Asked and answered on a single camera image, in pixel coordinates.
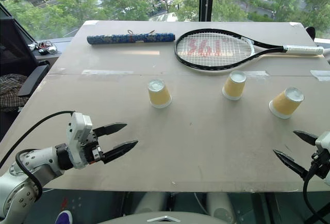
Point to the dark rounded object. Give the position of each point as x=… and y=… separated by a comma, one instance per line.
x=311, y=31

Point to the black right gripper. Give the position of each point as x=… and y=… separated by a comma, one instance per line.
x=322, y=164

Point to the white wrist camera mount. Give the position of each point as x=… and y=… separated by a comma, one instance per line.
x=324, y=141
x=77, y=127

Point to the black office chair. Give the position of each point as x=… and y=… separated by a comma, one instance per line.
x=15, y=43

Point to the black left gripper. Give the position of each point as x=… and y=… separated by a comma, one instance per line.
x=92, y=149

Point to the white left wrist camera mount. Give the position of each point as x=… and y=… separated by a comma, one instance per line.
x=77, y=127

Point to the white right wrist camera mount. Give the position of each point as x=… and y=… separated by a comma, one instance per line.
x=324, y=141

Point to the white rounded robot leg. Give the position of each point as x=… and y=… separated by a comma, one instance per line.
x=150, y=203
x=220, y=206

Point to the plaid cloth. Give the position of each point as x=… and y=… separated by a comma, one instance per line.
x=11, y=92

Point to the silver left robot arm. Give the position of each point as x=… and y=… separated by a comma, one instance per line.
x=38, y=160

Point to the purple round object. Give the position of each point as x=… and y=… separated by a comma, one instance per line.
x=65, y=217

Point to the grey robot torso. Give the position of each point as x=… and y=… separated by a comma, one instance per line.
x=165, y=220

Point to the black white tennis racket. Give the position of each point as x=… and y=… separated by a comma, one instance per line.
x=301, y=49

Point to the clear tape strip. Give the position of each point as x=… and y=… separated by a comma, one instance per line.
x=257, y=73

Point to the small electronics clutter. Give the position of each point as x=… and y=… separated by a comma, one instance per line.
x=45, y=47

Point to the yellow paper cup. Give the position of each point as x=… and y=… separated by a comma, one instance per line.
x=234, y=87
x=159, y=96
x=284, y=104

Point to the blue patterned tube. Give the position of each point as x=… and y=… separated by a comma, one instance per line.
x=116, y=39

